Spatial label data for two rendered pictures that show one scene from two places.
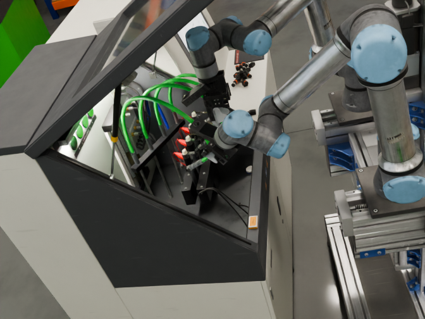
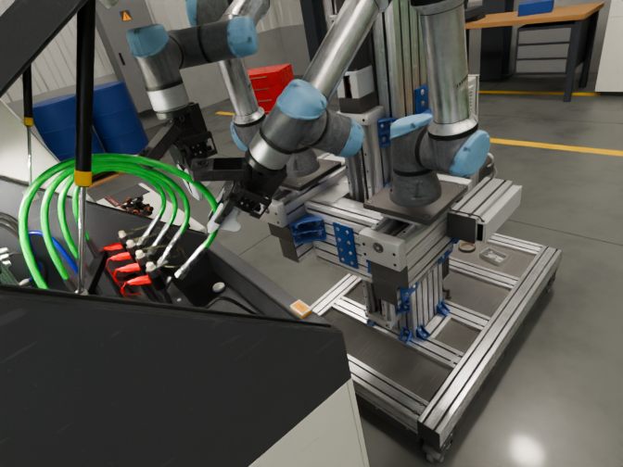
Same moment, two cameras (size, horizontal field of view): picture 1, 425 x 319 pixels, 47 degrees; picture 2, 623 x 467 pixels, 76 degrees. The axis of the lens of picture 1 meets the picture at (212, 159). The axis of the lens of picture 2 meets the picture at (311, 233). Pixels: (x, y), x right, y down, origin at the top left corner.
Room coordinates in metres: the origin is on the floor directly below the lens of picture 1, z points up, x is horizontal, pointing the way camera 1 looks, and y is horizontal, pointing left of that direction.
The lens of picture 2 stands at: (0.67, 0.46, 1.61)
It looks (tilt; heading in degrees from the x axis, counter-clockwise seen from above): 31 degrees down; 309
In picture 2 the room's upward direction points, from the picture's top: 12 degrees counter-clockwise
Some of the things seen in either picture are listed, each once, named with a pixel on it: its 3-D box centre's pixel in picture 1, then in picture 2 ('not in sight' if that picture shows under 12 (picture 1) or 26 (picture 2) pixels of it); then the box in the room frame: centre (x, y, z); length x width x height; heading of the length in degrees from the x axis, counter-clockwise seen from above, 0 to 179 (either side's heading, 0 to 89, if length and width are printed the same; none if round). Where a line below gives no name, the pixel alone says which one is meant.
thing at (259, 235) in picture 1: (259, 195); (261, 296); (1.40, -0.14, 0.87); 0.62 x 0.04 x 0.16; 162
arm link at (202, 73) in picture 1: (206, 68); (169, 97); (1.41, -0.07, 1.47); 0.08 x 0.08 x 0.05
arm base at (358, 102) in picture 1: (360, 90); (298, 157); (1.56, -0.64, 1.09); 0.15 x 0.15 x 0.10
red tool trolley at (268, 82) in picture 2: not in sight; (266, 106); (4.18, -3.46, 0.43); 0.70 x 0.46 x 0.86; 14
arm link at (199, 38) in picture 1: (200, 46); (155, 56); (1.40, -0.07, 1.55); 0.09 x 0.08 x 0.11; 119
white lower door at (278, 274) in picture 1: (280, 262); not in sight; (1.39, -0.15, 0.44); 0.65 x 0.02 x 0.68; 162
